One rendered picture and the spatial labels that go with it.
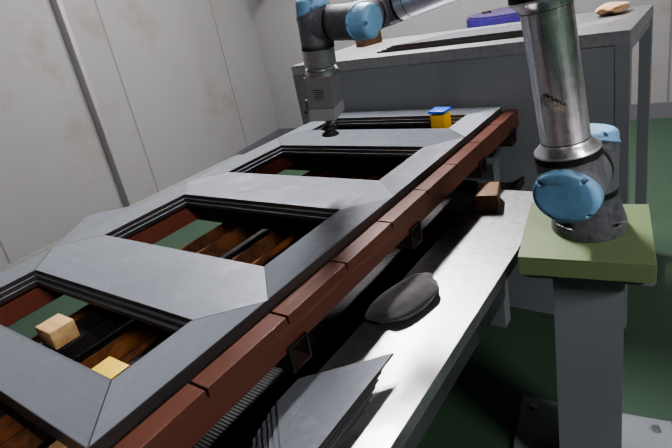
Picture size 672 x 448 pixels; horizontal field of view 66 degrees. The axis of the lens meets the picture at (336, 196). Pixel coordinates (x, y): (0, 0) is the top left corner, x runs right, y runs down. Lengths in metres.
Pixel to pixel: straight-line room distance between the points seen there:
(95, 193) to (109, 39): 1.08
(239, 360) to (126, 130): 3.35
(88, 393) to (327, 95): 0.75
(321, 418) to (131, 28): 3.69
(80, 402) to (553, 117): 0.87
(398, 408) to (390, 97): 1.42
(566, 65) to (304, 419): 0.71
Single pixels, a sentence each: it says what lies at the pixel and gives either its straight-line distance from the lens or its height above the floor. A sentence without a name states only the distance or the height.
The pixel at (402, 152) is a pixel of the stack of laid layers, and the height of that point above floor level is 0.83.
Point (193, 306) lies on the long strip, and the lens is 0.96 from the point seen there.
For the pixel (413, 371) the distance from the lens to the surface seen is 0.95.
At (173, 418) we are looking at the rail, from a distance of 0.77.
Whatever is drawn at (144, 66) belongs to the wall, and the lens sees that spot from 4.25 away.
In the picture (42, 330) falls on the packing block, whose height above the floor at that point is 0.81.
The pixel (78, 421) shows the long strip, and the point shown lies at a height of 0.84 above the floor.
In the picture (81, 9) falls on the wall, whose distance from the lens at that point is 4.00.
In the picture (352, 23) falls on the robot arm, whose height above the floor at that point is 1.24.
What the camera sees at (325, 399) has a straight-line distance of 0.87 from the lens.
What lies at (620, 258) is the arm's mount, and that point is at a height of 0.72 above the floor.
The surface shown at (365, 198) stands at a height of 0.85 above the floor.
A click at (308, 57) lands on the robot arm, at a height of 1.18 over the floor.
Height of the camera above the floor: 1.30
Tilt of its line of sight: 21 degrees down
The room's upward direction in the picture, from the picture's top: 11 degrees counter-clockwise
